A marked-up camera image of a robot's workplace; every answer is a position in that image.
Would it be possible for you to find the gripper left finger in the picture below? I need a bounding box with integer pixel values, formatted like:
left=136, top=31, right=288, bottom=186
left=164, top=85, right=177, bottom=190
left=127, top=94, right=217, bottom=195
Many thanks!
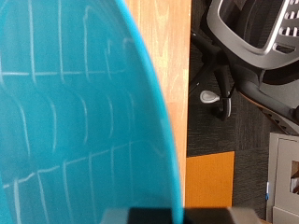
left=101, top=207, right=176, bottom=224

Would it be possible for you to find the blue plastic plate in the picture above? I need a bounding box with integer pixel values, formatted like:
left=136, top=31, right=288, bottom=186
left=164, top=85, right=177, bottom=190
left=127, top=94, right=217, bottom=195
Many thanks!
left=0, top=0, right=185, bottom=224

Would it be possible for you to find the grey black office chair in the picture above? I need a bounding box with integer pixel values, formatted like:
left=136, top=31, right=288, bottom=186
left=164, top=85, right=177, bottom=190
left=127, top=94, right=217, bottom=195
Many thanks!
left=188, top=0, right=299, bottom=135

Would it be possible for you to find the pale box with handle hole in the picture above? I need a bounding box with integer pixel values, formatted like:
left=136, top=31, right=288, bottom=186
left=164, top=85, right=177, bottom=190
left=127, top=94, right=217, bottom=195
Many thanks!
left=265, top=132, right=299, bottom=224

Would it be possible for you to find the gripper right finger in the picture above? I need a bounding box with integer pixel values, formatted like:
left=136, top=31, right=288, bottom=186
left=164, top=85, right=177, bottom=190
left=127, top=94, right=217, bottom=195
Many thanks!
left=184, top=207, right=263, bottom=224

